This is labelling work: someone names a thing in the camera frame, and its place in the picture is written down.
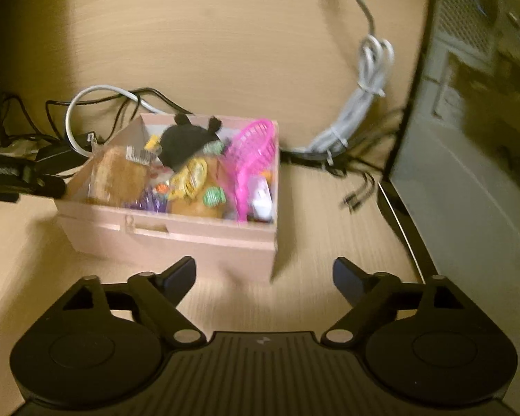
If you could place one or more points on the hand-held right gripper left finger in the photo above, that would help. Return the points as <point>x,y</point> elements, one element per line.
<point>180,275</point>

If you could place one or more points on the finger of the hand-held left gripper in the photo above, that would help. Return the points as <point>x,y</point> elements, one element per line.
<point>47,186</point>
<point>8,164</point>

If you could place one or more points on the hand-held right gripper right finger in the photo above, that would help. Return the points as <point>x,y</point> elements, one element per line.
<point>349,277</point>

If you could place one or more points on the pink cardboard box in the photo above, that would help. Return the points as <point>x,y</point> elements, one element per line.
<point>177,242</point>

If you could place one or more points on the packaged bread bun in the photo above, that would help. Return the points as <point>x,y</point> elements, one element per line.
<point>190,208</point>

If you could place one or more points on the pink and teal toy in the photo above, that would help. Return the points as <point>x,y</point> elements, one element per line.
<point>262,199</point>

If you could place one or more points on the black plush toy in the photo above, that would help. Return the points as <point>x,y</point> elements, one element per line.
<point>184,143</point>

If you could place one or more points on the pink toy basket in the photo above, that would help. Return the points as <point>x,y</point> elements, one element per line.
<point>251,147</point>

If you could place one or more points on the white power strip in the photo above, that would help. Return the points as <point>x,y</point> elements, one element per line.
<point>17,147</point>

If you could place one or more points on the black power adapter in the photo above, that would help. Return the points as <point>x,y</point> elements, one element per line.
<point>60,156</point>

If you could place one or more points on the computer case with glass side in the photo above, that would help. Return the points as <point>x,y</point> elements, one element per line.
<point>459,182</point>

